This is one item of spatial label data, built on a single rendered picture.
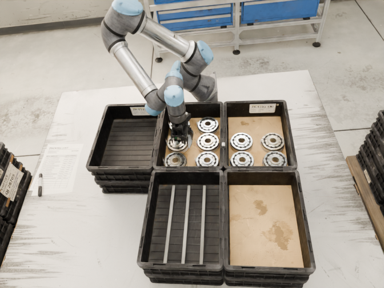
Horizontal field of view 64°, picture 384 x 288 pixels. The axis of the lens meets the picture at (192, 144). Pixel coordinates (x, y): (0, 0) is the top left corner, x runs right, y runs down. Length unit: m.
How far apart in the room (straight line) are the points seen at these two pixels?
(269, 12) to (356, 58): 0.97
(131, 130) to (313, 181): 0.93
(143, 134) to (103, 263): 0.62
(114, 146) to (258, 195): 0.74
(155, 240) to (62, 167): 0.74
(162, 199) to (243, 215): 0.35
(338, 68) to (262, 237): 2.37
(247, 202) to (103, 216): 0.67
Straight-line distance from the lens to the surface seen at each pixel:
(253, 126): 1.57
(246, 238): 1.26
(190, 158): 1.45
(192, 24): 3.24
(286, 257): 1.25
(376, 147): 2.21
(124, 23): 1.45
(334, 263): 1.43
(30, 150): 3.05
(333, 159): 1.68
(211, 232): 1.27
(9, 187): 2.32
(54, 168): 1.81
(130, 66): 1.43
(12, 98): 3.68
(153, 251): 1.27
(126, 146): 1.57
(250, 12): 3.24
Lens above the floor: 2.00
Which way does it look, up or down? 51 degrees down
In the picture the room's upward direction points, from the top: 9 degrees counter-clockwise
